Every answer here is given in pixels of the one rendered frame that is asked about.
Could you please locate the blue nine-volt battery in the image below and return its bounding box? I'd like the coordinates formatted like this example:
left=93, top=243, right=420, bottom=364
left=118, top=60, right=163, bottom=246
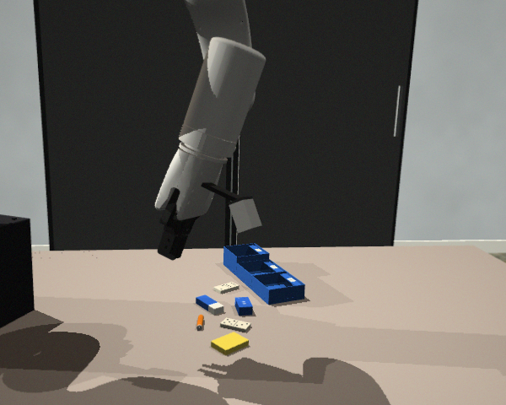
left=235, top=297, right=253, bottom=316

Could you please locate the white domino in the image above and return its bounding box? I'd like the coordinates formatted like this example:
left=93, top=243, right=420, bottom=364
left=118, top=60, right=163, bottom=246
left=213, top=282, right=240, bottom=294
left=220, top=318, right=251, bottom=332

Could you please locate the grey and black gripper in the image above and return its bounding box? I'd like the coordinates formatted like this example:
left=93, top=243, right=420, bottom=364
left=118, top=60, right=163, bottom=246
left=155, top=143, right=228, bottom=261

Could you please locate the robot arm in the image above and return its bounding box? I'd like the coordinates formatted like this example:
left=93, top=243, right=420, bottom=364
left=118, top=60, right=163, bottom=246
left=179, top=0, right=266, bottom=233

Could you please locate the blue and white eraser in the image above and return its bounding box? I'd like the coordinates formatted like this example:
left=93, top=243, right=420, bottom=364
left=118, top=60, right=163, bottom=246
left=196, top=295, right=224, bottom=315

